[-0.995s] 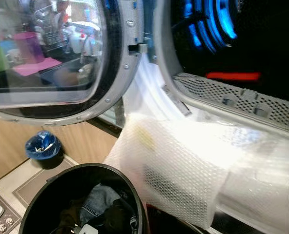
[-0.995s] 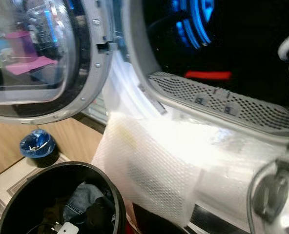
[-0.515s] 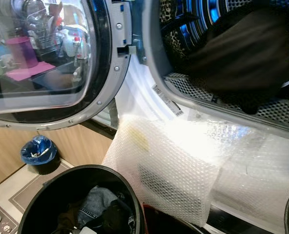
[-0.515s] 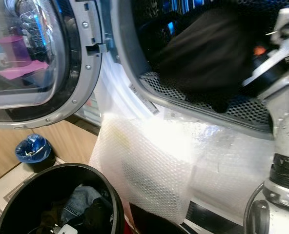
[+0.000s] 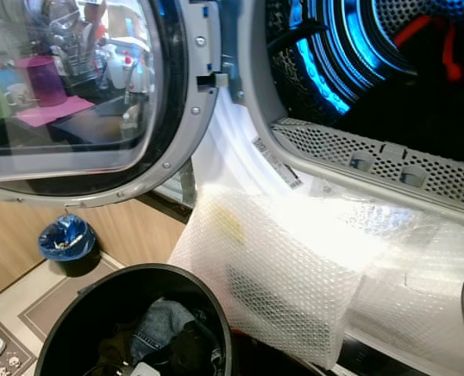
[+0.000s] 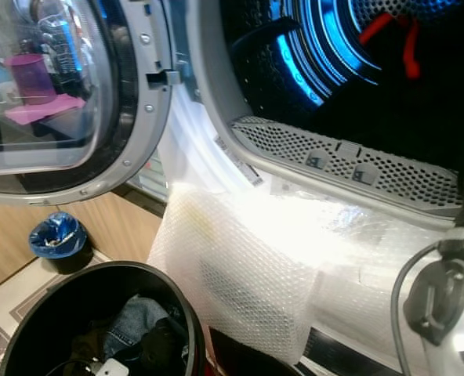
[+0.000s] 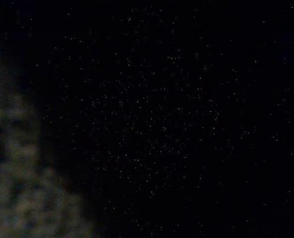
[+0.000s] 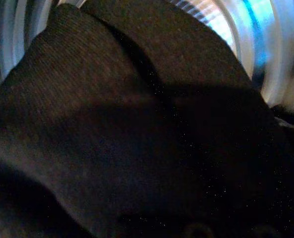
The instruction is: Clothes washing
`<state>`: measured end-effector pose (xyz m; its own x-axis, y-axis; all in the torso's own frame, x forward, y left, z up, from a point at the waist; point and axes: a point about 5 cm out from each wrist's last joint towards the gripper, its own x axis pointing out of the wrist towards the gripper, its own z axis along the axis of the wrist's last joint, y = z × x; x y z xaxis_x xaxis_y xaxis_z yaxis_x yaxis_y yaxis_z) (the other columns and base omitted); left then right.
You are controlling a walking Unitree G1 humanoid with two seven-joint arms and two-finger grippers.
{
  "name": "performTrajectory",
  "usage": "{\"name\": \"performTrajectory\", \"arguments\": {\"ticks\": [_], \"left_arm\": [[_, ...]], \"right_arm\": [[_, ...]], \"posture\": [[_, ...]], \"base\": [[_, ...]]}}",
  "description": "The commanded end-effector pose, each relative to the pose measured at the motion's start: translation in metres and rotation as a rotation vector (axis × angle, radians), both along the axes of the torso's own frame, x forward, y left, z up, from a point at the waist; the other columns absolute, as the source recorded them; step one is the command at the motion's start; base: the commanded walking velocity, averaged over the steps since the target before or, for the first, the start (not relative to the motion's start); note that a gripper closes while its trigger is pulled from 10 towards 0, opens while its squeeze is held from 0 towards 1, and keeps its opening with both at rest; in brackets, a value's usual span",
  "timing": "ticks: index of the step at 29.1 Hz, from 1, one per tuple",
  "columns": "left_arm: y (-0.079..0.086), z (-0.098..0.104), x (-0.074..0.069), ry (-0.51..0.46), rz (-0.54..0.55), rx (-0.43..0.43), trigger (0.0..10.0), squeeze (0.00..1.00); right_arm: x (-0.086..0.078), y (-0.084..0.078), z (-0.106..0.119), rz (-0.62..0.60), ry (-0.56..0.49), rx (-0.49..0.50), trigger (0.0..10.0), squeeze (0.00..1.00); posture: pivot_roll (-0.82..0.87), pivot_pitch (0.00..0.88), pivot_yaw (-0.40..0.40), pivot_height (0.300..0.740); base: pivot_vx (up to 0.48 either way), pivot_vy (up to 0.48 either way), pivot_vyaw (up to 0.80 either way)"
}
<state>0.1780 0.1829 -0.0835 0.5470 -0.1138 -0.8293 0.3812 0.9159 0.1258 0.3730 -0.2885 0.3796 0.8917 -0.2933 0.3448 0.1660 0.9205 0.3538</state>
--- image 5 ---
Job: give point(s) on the beige bordered floor mat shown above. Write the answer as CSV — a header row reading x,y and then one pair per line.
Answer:
x,y
28,313

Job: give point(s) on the clear bubble wrap sheet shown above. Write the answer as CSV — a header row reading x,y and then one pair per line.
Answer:
x,y
279,266

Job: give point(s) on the olive brown garment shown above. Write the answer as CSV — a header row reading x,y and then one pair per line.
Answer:
x,y
114,348

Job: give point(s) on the round glass washer door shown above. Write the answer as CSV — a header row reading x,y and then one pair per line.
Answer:
x,y
185,94

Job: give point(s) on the black garment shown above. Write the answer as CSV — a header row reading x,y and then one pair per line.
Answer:
x,y
181,348

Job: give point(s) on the small white box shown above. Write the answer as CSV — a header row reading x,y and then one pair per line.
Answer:
x,y
144,370

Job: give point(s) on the red garment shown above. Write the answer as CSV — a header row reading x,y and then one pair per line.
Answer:
x,y
449,55

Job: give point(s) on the small bin with blue bag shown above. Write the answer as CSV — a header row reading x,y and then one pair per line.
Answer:
x,y
66,239

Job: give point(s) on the blue denim jeans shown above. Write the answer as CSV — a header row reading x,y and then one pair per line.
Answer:
x,y
157,321

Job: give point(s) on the black round laundry bucket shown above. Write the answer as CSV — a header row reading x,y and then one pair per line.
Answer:
x,y
83,309

